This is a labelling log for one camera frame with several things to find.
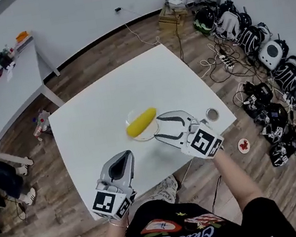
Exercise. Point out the black and green backpack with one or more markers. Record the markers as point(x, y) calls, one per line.
point(203, 21)

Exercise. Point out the white paper sheet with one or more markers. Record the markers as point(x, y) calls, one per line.
point(10, 72)

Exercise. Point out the long grey side table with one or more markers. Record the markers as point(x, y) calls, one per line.
point(23, 79)

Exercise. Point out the person's right forearm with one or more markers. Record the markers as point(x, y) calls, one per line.
point(235, 179)

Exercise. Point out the black wall plug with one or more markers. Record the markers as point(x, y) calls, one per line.
point(118, 9)

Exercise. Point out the white round device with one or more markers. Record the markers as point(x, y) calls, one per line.
point(272, 54)

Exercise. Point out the white router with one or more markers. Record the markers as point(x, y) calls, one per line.
point(174, 1)

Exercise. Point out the round metal tin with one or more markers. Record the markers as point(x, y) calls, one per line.
point(212, 114)

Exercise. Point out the small plate with red food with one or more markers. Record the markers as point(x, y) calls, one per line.
point(244, 146)

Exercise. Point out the white tray box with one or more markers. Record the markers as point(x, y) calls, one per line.
point(23, 43)

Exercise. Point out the white and grey backpack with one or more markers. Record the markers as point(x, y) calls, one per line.
point(228, 25)

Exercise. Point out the person's left forearm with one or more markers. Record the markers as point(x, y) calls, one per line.
point(114, 236)

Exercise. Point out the clear plastic bag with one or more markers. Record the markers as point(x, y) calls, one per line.
point(41, 124)

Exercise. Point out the row of black backpacks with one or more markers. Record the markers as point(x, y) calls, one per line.
point(289, 74)

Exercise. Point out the person's patterned trouser leg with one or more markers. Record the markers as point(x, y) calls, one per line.
point(165, 189)

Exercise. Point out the orange object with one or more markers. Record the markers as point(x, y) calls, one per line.
point(22, 36)

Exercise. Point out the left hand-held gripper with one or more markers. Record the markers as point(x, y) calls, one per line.
point(108, 200)

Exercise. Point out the yellow corn cob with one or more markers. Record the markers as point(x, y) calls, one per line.
point(140, 123)

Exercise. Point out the pile of black hand-held grippers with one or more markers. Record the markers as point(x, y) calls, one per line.
point(273, 119)

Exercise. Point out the white power strip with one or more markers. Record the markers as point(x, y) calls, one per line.
point(227, 62)

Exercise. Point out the dark green bag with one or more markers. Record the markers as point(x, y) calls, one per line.
point(4, 59)

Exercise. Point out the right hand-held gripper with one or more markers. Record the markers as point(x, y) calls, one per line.
point(204, 142)

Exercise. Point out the person's black printed shirt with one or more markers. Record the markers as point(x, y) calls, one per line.
point(190, 234)

